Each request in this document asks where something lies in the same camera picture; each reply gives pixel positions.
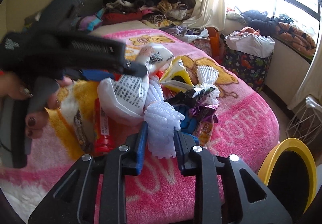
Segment white foam fruit net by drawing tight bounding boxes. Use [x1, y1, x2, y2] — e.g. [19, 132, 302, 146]
[143, 65, 219, 159]

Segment purple black snack wrapper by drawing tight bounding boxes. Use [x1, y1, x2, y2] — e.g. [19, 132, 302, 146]
[166, 83, 220, 146]

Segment white printed plastic bag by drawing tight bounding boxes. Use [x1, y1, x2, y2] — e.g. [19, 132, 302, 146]
[97, 43, 174, 126]

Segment yellow snack wrapper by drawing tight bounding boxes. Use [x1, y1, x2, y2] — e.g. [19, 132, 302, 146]
[159, 56, 199, 93]

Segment yellow rimmed black trash bin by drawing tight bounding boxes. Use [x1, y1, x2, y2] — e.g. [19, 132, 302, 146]
[258, 138, 317, 222]

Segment left hand dark nails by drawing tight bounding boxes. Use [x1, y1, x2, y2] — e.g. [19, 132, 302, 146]
[1, 72, 61, 139]

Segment purple blue striped garment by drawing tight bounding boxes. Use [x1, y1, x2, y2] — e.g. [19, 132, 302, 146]
[76, 8, 105, 32]

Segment red candy tube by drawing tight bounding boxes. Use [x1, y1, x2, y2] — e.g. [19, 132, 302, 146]
[93, 98, 116, 156]

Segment dinosaur print laundry basket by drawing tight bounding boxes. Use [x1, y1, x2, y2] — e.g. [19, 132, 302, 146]
[222, 45, 274, 92]

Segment pile of dark clothes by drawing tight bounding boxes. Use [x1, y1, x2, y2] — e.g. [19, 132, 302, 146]
[101, 0, 196, 26]

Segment orange bag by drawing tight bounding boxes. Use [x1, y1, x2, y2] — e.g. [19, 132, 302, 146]
[206, 27, 221, 58]

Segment white plastic bag in basket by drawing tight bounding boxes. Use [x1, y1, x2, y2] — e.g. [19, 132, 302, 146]
[225, 26, 275, 58]

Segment cream left curtain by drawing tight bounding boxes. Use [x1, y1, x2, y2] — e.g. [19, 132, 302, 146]
[182, 0, 226, 31]

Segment cream curtain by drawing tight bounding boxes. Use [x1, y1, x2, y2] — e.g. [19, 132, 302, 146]
[288, 36, 322, 110]
[182, 0, 226, 31]

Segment cream right curtain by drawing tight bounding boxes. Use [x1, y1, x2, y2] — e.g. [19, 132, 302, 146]
[288, 36, 322, 110]

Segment dark jacket on sill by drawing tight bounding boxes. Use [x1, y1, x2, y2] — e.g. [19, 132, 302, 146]
[241, 10, 277, 36]

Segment orange patterned folded blanket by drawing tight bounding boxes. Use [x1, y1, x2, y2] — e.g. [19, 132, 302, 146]
[276, 23, 317, 58]

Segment white wire side stool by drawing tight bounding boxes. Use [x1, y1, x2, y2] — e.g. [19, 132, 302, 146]
[285, 95, 321, 146]

